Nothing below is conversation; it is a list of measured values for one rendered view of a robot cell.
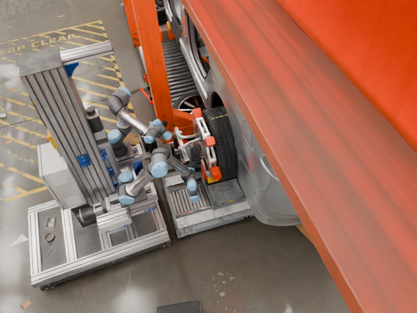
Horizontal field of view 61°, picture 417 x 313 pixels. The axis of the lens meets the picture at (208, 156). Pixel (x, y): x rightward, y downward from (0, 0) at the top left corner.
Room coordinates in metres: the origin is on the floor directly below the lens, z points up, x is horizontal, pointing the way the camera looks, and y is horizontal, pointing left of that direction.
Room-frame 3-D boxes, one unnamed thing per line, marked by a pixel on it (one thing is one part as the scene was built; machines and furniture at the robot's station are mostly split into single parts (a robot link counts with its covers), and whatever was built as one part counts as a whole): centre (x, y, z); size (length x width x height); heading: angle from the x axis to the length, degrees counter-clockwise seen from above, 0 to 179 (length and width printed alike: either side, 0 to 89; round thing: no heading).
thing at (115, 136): (2.23, 0.81, 0.98); 0.13 x 0.12 x 0.14; 152
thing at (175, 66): (3.96, 0.29, 0.14); 2.47 x 0.85 x 0.27; 14
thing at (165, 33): (4.60, 0.54, 0.69); 0.52 x 0.17 x 0.35; 104
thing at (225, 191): (2.20, -0.14, 0.32); 0.40 x 0.30 x 0.28; 14
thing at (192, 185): (1.67, 0.15, 0.95); 0.11 x 0.08 x 0.11; 4
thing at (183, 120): (2.72, 0.08, 0.69); 0.52 x 0.17 x 0.35; 104
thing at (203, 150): (2.15, 0.10, 0.85); 0.21 x 0.14 x 0.14; 104
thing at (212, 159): (2.16, 0.03, 0.85); 0.54 x 0.07 x 0.54; 14
